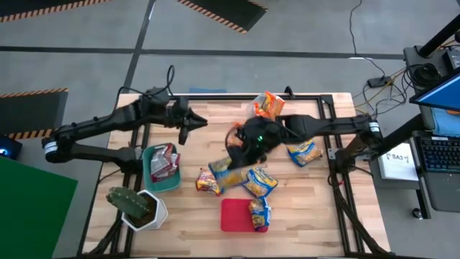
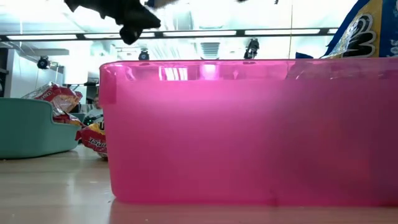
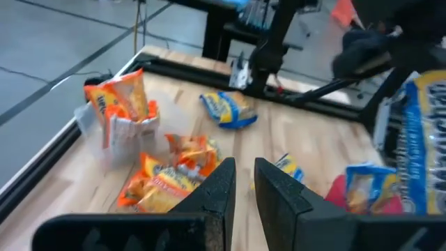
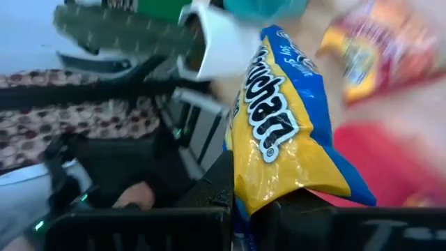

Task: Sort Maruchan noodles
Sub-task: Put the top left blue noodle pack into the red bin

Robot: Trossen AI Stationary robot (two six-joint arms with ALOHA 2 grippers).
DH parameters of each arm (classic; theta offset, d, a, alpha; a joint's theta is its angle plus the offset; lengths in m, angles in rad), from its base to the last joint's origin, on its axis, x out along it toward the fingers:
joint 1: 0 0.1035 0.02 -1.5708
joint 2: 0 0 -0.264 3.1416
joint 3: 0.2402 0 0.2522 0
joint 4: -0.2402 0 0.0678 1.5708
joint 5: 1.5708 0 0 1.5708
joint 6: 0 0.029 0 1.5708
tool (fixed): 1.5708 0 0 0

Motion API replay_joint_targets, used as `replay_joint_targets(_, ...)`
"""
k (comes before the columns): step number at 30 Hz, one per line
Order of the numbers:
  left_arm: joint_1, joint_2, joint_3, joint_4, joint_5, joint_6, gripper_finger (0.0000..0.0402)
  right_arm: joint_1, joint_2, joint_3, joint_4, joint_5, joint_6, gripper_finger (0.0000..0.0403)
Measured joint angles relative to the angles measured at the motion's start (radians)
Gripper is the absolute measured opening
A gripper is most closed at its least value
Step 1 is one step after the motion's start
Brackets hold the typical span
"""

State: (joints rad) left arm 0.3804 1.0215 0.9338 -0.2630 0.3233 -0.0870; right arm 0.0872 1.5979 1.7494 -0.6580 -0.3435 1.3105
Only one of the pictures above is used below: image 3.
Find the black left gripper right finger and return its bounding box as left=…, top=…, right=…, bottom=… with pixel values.
left=254, top=157, right=446, bottom=251

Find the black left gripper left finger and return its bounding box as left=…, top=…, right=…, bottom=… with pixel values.
left=31, top=156, right=238, bottom=251

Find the blue Maruchan ramen packet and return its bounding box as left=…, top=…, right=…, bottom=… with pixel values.
left=273, top=153, right=306, bottom=184
left=395, top=69, right=446, bottom=215
left=344, top=162, right=400, bottom=214
left=199, top=91, right=259, bottom=130

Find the orange Maruchan ramen packet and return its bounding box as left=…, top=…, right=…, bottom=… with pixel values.
left=116, top=153, right=206, bottom=214
left=165, top=134, right=222, bottom=177
left=83, top=68, right=151, bottom=126

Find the red hanging cloth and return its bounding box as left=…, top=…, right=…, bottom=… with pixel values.
left=330, top=0, right=363, bottom=29

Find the thick black rig strut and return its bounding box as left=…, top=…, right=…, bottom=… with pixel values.
left=360, top=66, right=419, bottom=133

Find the thin black rig rod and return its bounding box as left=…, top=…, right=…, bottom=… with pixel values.
left=285, top=75, right=387, bottom=105

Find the red translucent plastic bin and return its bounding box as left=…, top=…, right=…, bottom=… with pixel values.
left=323, top=174, right=405, bottom=215

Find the computer keyboard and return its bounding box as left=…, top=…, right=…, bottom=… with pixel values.
left=238, top=0, right=276, bottom=31

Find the black workstation desk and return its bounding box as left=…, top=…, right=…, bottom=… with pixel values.
left=201, top=0, right=304, bottom=63

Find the blue-screen monitor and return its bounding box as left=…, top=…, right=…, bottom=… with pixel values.
left=222, top=0, right=252, bottom=10

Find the black gantry pole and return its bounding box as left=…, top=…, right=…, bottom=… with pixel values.
left=201, top=0, right=238, bottom=62

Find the black power strip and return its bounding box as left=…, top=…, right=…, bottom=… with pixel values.
left=85, top=71, right=114, bottom=86

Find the silver metal bracket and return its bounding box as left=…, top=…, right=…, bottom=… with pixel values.
left=228, top=52, right=254, bottom=91

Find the black aluminium table frame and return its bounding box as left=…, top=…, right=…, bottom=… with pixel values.
left=0, top=52, right=370, bottom=224

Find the black floor cable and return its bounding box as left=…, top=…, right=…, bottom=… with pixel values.
left=0, top=65, right=105, bottom=84

